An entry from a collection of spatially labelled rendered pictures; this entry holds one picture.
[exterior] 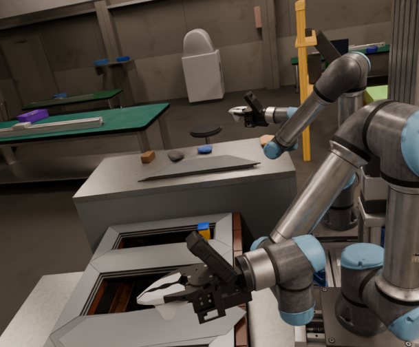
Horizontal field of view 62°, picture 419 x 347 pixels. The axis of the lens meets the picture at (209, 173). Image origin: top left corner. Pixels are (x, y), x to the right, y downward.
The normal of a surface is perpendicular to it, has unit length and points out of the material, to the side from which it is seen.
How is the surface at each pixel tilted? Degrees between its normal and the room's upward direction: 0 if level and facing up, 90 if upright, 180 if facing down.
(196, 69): 90
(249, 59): 90
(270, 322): 0
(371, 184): 90
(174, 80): 90
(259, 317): 0
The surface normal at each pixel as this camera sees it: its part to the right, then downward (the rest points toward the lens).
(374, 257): -0.19, -0.94
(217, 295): 0.23, 0.24
